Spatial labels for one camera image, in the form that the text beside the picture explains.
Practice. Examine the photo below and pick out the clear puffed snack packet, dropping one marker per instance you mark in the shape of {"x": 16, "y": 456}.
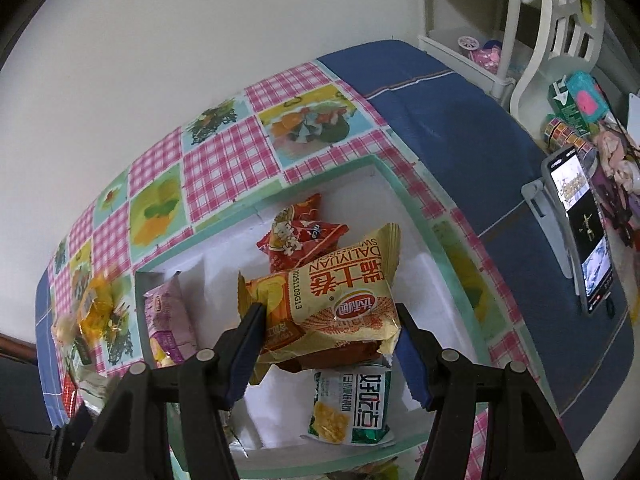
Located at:
{"x": 62, "y": 330}

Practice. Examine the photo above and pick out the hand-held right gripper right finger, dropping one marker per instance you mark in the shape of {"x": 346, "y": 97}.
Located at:
{"x": 412, "y": 365}

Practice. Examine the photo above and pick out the green vegetable snack packet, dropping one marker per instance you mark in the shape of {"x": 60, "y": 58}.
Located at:
{"x": 97, "y": 387}

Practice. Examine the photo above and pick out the teal pouch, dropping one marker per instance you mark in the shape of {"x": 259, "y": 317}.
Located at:
{"x": 587, "y": 97}

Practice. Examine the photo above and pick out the white chair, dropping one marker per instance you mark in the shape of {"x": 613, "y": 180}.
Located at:
{"x": 552, "y": 10}

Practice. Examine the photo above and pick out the yellow clear snack packet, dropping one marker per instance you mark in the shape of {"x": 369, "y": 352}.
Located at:
{"x": 100, "y": 305}

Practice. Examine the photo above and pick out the smartphone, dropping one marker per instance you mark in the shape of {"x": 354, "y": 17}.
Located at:
{"x": 585, "y": 225}

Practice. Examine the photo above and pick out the green white cracker packet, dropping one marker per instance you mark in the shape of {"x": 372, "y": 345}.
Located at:
{"x": 355, "y": 405}

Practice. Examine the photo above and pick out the white toy wheel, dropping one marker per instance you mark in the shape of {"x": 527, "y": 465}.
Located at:
{"x": 468, "y": 42}

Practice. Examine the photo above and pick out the dark red snack packet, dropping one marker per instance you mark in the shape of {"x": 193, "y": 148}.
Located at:
{"x": 340, "y": 355}

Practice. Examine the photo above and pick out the beige swiss roll packet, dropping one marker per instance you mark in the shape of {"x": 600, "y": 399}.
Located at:
{"x": 345, "y": 285}

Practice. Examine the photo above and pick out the printed character figure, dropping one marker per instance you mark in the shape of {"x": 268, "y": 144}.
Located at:
{"x": 615, "y": 160}

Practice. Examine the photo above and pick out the pink toy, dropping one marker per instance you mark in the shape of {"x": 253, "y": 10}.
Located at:
{"x": 487, "y": 55}

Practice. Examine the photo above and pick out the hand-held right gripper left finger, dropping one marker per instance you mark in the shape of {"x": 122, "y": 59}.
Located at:
{"x": 245, "y": 360}

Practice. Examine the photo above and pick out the brown wooden rail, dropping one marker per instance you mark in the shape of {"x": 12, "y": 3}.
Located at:
{"x": 17, "y": 350}

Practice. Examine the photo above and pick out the white foam box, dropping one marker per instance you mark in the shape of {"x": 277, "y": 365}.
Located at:
{"x": 350, "y": 195}

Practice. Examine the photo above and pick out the row of tape rolls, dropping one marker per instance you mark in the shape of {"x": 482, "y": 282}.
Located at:
{"x": 565, "y": 132}

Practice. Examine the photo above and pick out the green box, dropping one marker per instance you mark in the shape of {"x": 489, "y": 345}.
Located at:
{"x": 565, "y": 102}

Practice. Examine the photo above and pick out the white shelf unit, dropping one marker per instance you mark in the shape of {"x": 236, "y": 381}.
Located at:
{"x": 450, "y": 45}

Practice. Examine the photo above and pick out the small red snack packet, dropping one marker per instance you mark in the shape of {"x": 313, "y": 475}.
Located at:
{"x": 70, "y": 395}

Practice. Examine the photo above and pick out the purple snack packet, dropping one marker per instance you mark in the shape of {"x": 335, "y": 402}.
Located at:
{"x": 170, "y": 320}

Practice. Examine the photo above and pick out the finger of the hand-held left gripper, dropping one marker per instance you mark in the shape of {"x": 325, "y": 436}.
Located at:
{"x": 70, "y": 447}

